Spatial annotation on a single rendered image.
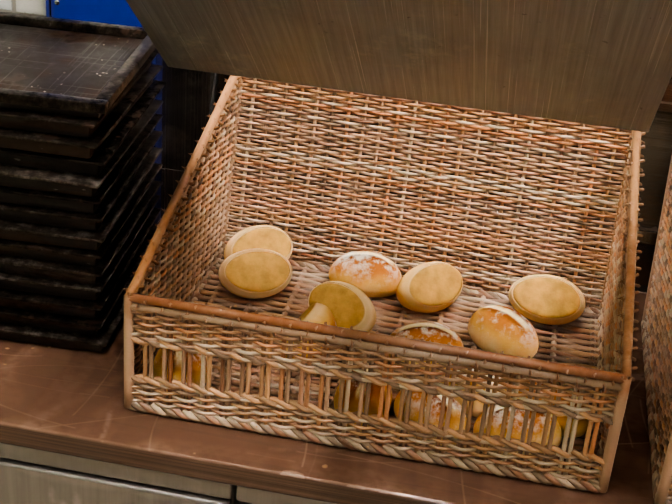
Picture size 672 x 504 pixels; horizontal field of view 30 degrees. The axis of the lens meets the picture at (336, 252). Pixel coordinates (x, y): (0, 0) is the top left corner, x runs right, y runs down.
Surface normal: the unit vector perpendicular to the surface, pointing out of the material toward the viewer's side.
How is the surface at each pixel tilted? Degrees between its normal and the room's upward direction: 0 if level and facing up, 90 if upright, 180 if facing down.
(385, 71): 140
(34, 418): 0
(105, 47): 0
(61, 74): 0
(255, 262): 51
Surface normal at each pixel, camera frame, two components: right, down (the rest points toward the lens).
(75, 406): 0.07, -0.88
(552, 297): -0.17, -0.21
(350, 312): -0.45, -0.30
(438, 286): 0.48, -0.24
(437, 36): -0.18, 0.96
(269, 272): 0.28, -0.20
